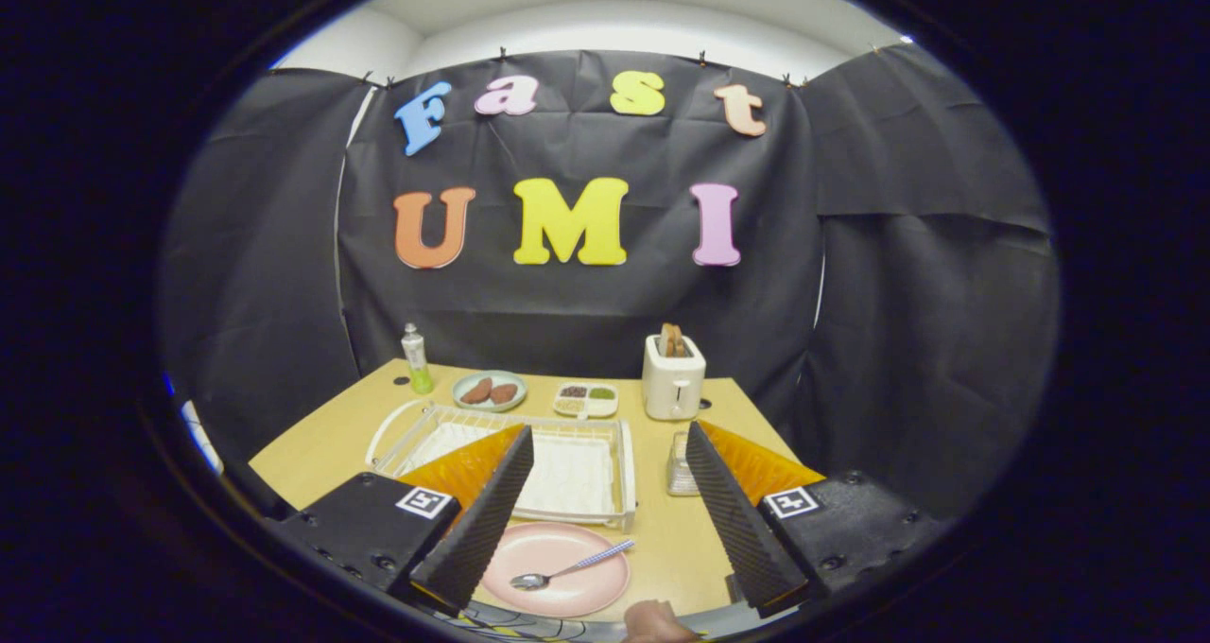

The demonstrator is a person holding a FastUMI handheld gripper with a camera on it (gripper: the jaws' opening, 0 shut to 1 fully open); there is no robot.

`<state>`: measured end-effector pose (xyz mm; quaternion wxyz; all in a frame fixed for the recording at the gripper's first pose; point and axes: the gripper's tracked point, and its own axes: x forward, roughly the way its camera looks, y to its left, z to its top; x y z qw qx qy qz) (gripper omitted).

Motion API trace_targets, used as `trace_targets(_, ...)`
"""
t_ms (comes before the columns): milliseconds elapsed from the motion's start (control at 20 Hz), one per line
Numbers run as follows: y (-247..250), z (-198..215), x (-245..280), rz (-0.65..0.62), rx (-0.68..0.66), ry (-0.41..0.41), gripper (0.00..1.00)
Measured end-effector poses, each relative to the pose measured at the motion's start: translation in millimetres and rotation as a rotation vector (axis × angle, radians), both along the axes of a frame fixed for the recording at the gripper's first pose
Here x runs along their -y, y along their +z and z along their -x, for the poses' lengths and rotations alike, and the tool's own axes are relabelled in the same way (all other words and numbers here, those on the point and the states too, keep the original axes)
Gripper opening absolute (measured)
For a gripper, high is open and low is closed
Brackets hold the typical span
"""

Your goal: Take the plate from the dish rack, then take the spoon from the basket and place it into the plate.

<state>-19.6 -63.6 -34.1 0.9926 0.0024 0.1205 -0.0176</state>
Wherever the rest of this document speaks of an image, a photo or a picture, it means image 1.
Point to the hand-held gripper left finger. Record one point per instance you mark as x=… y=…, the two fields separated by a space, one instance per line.
x=473 y=530

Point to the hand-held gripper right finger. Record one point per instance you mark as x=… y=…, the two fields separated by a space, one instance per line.
x=742 y=530

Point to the pink plate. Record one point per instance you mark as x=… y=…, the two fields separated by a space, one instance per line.
x=586 y=594

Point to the pale green plate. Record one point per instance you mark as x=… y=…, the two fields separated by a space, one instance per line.
x=490 y=375

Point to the brown meat patty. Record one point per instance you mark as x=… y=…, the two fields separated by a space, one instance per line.
x=504 y=393
x=476 y=391

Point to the pile of yellow beans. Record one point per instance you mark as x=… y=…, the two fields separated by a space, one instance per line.
x=569 y=405

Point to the white toaster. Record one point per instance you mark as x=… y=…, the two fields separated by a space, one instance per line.
x=671 y=388

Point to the white divided tray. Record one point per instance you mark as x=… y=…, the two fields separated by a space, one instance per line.
x=600 y=408

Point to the green liquid bottle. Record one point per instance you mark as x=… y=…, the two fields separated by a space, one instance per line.
x=417 y=359

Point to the toasted bread slice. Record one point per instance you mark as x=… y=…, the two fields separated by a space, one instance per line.
x=667 y=340
x=680 y=342

